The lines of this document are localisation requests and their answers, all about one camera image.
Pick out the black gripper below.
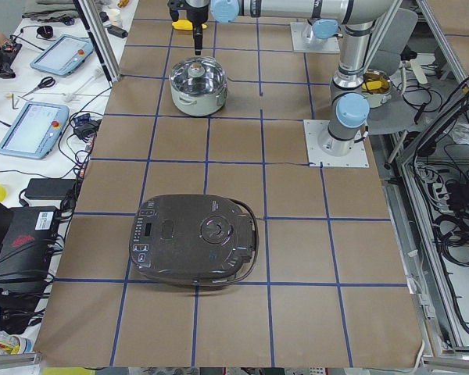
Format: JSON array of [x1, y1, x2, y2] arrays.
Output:
[[186, 0, 209, 55]]

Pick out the yellow toy corn cob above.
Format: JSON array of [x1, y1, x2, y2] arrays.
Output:
[[172, 19, 194, 31]]

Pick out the glass pot lid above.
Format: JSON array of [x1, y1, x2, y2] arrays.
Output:
[[169, 56, 227, 96]]

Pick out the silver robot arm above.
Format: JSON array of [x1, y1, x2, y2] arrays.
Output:
[[168, 1, 339, 55], [210, 0, 399, 156]]

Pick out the white pot with steel rim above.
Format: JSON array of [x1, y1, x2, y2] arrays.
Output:
[[169, 56, 228, 117]]

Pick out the white paper cup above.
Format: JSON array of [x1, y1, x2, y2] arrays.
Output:
[[106, 9, 123, 27]]

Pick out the blue teach pendant far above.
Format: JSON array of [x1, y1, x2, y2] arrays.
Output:
[[30, 34, 94, 76]]

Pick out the blue teach pendant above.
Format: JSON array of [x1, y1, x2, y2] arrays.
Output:
[[0, 101, 70, 159], [30, 34, 94, 76]]

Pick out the steel bowl on chair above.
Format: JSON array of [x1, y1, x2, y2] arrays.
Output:
[[361, 70, 392, 109]]

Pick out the blue teach pendant near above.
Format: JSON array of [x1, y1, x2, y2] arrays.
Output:
[[0, 101, 70, 159]]

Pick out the dark brown rice cooker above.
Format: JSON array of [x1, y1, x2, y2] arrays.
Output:
[[129, 194, 260, 287]]

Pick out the black power adapter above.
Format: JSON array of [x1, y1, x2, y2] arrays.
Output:
[[19, 178, 75, 206]]

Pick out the black laptop with red logo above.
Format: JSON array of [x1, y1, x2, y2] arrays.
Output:
[[0, 203, 60, 283]]

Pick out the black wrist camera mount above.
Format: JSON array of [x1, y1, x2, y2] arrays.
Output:
[[167, 0, 184, 22]]

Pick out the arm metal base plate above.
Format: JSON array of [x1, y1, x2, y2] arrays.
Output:
[[290, 22, 340, 54], [303, 120, 369, 168]]

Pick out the aluminium frame post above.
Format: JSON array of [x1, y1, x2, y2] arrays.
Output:
[[73, 0, 120, 84]]

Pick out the scissors with black handles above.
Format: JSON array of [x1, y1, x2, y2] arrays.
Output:
[[26, 76, 56, 95]]

